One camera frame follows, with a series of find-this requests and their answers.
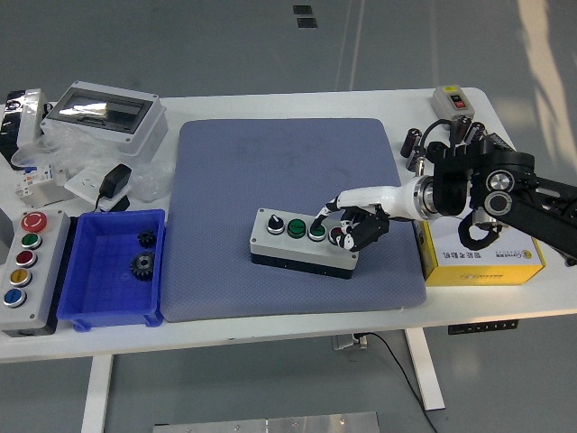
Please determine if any blue plastic bin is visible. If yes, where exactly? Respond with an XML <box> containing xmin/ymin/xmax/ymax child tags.
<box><xmin>57</xmin><ymin>207</ymin><xmax>167</xmax><ymax>333</ymax></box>

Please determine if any white circuit breaker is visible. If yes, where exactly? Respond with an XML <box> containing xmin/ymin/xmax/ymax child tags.
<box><xmin>13</xmin><ymin>162</ymin><xmax>62</xmax><ymax>199</ymax></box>

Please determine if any silver metal floor plate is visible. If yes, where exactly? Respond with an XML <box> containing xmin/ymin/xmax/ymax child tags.
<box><xmin>152</xmin><ymin>410</ymin><xmax>380</xmax><ymax>433</ymax></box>

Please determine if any grey red-black switch box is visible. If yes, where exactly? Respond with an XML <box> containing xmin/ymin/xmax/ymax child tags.
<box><xmin>430</xmin><ymin>85</ymin><xmax>472</xmax><ymax>131</ymax></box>

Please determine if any white table leg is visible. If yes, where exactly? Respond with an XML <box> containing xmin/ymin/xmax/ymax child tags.
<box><xmin>404</xmin><ymin>327</ymin><xmax>446</xmax><ymax>411</ymax></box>
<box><xmin>80</xmin><ymin>355</ymin><xmax>114</xmax><ymax>433</ymax></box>

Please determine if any grey five-button control box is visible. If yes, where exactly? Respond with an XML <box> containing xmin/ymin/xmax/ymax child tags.
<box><xmin>0</xmin><ymin>209</ymin><xmax>72</xmax><ymax>338</ymax></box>

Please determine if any white wall socket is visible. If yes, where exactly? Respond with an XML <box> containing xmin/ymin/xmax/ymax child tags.
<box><xmin>64</xmin><ymin>166</ymin><xmax>130</xmax><ymax>212</ymax></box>

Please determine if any yellow white cardboard box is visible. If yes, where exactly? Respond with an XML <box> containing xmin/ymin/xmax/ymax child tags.
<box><xmin>417</xmin><ymin>211</ymin><xmax>545</xmax><ymax>288</ymax></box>

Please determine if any white and black device box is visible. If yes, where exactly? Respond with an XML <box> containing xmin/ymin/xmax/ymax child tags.
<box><xmin>0</xmin><ymin>88</ymin><xmax>50</xmax><ymax>170</ymax></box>

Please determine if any black power adapter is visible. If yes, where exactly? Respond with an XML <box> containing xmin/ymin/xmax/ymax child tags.
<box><xmin>97</xmin><ymin>162</ymin><xmax>133</xmax><ymax>199</ymax></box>

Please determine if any black green terminal module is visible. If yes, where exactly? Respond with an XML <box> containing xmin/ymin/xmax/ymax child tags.
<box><xmin>487</xmin><ymin>132</ymin><xmax>516</xmax><ymax>153</ymax></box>

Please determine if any black floor cable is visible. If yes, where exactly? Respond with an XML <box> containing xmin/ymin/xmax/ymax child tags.
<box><xmin>360</xmin><ymin>332</ymin><xmax>441</xmax><ymax>433</ymax></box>

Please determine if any clear plastic bag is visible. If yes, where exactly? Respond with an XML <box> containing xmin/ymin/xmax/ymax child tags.
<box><xmin>11</xmin><ymin>121</ymin><xmax>175</xmax><ymax>204</ymax></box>

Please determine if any blue-grey table mat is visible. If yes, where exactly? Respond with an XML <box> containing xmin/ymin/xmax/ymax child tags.
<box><xmin>160</xmin><ymin>117</ymin><xmax>427</xmax><ymax>323</ymax></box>

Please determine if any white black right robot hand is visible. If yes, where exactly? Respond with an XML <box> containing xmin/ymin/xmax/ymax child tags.
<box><xmin>310</xmin><ymin>180</ymin><xmax>419</xmax><ymax>253</ymax></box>

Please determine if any grey metal bracket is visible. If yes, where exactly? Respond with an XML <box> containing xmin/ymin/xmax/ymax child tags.
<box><xmin>31</xmin><ymin>169</ymin><xmax>78</xmax><ymax>208</ymax></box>

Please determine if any grey enclosure with clear lid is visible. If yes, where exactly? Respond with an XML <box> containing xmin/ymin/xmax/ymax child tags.
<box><xmin>40</xmin><ymin>80</ymin><xmax>169</xmax><ymax>158</ymax></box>

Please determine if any black table control panel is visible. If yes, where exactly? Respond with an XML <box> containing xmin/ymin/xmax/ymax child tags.
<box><xmin>447</xmin><ymin>318</ymin><xmax>519</xmax><ymax>336</ymax></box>

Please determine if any large black bevel gear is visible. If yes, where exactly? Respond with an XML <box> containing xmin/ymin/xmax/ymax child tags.
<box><xmin>129</xmin><ymin>251</ymin><xmax>158</xmax><ymax>283</ymax></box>

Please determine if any grey four-button control box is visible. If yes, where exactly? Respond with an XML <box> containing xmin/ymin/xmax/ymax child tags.
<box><xmin>250</xmin><ymin>207</ymin><xmax>362</xmax><ymax>281</ymax></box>

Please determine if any grey under-table bracket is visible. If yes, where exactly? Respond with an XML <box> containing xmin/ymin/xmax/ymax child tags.
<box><xmin>332</xmin><ymin>334</ymin><xmax>370</xmax><ymax>351</ymax></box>

